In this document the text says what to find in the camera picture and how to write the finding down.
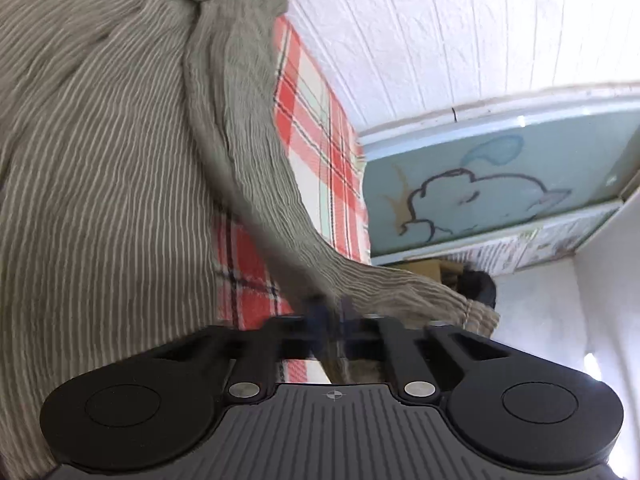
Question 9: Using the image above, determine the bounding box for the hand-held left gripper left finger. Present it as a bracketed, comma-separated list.
[150, 300, 331, 403]

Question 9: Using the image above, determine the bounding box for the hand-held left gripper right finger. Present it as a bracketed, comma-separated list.
[340, 300, 506, 403]

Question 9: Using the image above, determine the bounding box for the green checked shirt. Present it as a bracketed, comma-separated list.
[0, 0, 501, 480]

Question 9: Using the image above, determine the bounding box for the cardboard box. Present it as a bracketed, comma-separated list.
[395, 258, 466, 291]

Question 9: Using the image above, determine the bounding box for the black bag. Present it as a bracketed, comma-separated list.
[459, 269, 497, 311]

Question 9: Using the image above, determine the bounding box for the red plaid blanket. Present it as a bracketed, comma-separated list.
[215, 15, 371, 386]

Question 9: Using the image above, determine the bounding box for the glass door with cartoon drawing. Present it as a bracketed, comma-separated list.
[357, 82, 640, 266]

